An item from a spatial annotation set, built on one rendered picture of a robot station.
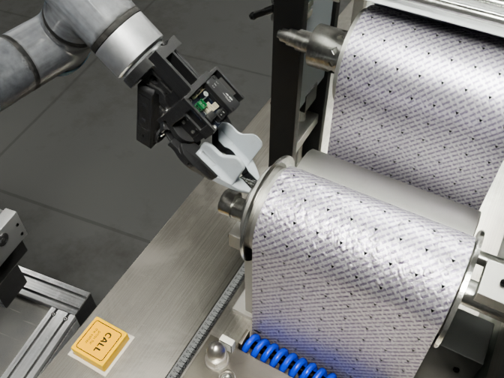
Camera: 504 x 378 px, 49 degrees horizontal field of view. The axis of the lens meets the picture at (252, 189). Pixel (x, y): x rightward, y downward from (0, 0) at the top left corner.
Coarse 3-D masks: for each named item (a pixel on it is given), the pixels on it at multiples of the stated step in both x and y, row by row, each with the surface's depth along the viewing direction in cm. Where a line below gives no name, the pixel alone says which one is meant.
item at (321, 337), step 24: (264, 288) 74; (264, 312) 79; (288, 312) 75; (312, 312) 72; (264, 336) 84; (288, 336) 80; (312, 336) 76; (336, 336) 73; (360, 336) 70; (312, 360) 82; (336, 360) 78; (360, 360) 74; (384, 360) 71; (408, 360) 68
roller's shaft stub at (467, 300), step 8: (472, 280) 63; (472, 288) 62; (464, 296) 63; (472, 296) 62; (464, 304) 63; (472, 304) 62; (480, 304) 62; (480, 312) 63; (488, 312) 62; (496, 312) 62
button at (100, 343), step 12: (96, 324) 97; (108, 324) 97; (84, 336) 95; (96, 336) 95; (108, 336) 95; (120, 336) 95; (72, 348) 94; (84, 348) 94; (96, 348) 94; (108, 348) 94; (120, 348) 96; (96, 360) 93; (108, 360) 93
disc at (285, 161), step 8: (280, 160) 68; (288, 160) 71; (272, 168) 67; (280, 168) 70; (264, 176) 66; (272, 176) 68; (264, 184) 66; (256, 192) 65; (256, 200) 66; (248, 208) 66; (248, 216) 66; (248, 224) 66; (248, 232) 67; (240, 240) 67; (248, 240) 69; (240, 248) 68; (248, 248) 70; (248, 256) 71
